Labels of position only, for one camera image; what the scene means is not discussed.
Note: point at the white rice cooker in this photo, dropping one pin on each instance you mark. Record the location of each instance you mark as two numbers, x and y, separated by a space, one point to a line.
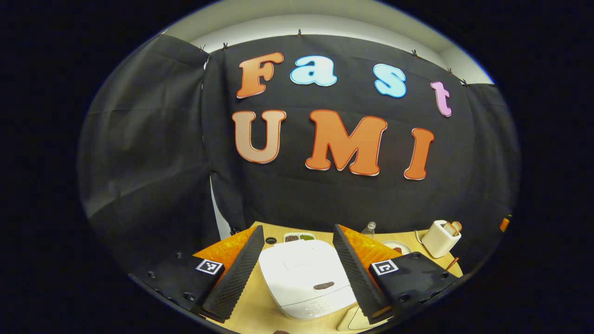
301 273

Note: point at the clear water bottle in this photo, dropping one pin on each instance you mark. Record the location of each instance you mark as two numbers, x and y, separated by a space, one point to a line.
369 230

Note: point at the black backdrop cloth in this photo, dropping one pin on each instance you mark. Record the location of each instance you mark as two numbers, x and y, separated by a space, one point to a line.
148 162

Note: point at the small divided dish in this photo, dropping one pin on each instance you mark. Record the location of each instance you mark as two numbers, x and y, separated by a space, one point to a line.
299 237

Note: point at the toasted bread slice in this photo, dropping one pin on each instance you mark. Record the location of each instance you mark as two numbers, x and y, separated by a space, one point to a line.
457 226
450 228

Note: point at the wooden spoon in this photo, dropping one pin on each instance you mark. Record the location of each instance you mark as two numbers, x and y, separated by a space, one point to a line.
452 263

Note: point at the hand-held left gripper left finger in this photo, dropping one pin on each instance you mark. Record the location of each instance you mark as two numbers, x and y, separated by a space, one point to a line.
236 278

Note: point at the white round plate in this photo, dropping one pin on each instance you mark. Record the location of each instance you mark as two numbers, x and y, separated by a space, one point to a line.
392 244

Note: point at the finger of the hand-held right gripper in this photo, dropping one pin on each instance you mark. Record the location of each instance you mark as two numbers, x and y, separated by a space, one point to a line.
505 224

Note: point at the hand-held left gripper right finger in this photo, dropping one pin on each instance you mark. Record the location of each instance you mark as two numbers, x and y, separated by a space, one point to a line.
357 278

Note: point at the white toaster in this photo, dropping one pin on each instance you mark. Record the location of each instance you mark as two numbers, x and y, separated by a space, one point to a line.
438 241

